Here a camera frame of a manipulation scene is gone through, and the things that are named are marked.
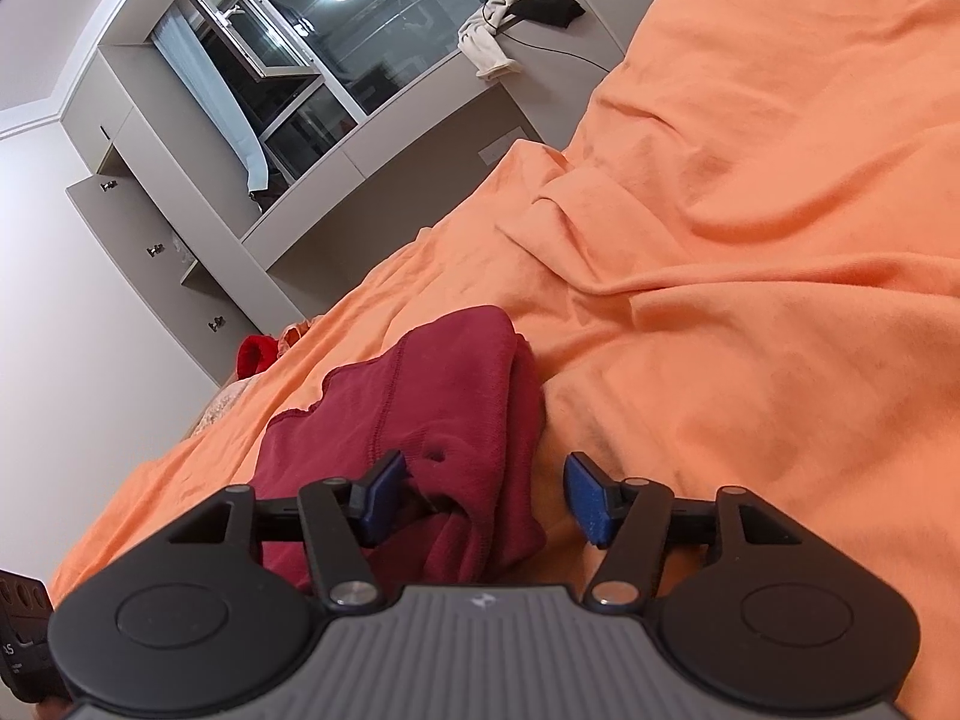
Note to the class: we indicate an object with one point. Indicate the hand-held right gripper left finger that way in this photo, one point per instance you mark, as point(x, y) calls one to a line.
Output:
point(386, 491)

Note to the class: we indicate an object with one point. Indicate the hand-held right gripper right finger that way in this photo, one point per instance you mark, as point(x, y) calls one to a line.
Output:
point(589, 499)

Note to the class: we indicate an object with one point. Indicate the dark red shirt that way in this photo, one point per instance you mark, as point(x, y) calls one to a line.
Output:
point(442, 405)

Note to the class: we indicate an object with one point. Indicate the lace pillow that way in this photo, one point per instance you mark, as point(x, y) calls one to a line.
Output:
point(232, 397)

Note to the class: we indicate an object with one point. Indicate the bright red cloth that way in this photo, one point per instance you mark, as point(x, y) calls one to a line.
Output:
point(255, 356)

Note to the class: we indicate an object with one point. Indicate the orange blanket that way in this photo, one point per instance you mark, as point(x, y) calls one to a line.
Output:
point(735, 255)

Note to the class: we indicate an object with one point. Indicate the grey window bench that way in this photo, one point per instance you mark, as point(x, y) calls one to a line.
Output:
point(390, 157)

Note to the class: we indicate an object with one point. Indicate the grey shelf cabinet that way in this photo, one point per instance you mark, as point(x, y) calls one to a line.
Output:
point(157, 225)

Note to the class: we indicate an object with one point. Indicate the pale blue curtain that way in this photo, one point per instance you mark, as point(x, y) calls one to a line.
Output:
point(225, 112)

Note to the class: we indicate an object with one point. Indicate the window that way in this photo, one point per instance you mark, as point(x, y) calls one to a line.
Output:
point(322, 52)

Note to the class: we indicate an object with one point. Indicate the white garment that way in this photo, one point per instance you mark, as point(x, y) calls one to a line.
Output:
point(484, 37)

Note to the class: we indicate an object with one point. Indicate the black garment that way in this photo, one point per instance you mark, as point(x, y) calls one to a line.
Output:
point(547, 6)

